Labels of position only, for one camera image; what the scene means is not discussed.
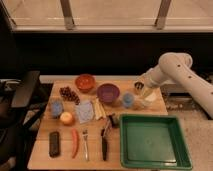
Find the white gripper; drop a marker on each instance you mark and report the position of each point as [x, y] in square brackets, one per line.
[140, 88]

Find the silver metal fork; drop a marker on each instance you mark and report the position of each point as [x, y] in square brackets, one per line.
[85, 135]

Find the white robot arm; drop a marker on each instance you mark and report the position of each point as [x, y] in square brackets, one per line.
[177, 67]

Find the purple bowl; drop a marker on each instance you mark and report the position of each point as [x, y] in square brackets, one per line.
[108, 93]

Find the orange bowl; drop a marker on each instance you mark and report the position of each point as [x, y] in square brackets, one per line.
[85, 82]

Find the white cup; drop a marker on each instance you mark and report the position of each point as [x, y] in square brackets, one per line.
[149, 100]

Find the blue cup right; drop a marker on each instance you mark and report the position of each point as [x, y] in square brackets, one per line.
[127, 100]

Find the blue cup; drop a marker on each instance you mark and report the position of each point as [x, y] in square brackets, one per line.
[127, 100]
[56, 108]

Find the peeled banana toy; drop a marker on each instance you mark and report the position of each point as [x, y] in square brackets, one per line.
[98, 109]

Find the green plastic tray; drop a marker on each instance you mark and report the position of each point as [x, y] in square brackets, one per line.
[153, 142]

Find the blue grey cloth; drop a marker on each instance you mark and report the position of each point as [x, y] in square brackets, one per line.
[84, 111]

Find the bunch of dark grapes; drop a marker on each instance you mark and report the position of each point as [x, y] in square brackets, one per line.
[68, 94]

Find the wooden table board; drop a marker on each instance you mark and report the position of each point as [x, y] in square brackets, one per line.
[40, 159]

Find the yellow onion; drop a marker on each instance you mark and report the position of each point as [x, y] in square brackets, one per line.
[67, 118]

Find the blue cup left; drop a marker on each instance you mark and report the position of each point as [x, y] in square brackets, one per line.
[56, 108]

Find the dark brown rectangular bar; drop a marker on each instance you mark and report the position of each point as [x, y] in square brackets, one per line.
[54, 144]

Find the black chair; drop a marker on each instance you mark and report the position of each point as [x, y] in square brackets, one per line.
[20, 108]

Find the black handled peeler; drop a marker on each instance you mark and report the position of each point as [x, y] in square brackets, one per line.
[112, 121]

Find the black handled knife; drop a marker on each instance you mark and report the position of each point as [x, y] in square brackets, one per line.
[104, 145]

